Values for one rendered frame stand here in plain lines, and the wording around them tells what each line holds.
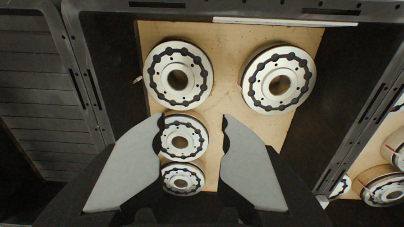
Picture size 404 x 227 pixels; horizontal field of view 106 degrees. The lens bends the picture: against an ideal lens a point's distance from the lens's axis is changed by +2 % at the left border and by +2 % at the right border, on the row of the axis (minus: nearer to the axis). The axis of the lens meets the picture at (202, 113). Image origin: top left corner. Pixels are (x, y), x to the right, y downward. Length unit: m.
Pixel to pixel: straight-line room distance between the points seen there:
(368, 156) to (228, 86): 0.33
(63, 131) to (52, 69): 0.13
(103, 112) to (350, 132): 0.28
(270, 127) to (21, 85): 0.46
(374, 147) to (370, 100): 0.24
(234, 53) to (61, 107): 0.33
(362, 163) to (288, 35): 0.33
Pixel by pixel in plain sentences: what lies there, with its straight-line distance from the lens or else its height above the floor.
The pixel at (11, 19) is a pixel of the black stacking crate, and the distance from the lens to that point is 0.38.
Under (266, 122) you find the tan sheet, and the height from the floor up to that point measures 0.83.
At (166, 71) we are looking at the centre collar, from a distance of 0.22.
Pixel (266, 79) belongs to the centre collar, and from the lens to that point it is 0.23.
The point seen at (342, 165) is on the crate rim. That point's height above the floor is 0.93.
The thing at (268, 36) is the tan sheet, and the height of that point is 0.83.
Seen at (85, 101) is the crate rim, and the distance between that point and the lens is 0.21.
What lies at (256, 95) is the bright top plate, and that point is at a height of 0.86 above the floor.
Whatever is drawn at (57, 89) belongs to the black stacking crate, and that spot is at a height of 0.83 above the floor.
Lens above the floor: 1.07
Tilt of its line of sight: 61 degrees down
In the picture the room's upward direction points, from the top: 175 degrees counter-clockwise
